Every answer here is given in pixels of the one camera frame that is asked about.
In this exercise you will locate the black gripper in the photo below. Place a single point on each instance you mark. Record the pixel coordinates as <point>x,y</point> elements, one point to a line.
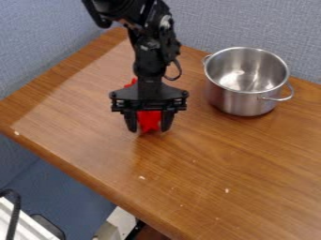
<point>149,96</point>

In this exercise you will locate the red star-shaped block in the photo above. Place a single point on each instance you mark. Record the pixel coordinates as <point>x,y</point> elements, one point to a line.
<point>149,118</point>

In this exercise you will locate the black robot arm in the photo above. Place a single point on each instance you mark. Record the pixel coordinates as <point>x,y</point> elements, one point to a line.
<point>150,25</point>

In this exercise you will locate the metal pot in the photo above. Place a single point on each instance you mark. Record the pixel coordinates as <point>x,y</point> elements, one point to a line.
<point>248,81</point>

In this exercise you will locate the white box below table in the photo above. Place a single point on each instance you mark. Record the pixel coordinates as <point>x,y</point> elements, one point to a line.
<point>28,229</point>

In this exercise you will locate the white table bracket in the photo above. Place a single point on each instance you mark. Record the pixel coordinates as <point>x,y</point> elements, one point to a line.
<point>118,226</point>

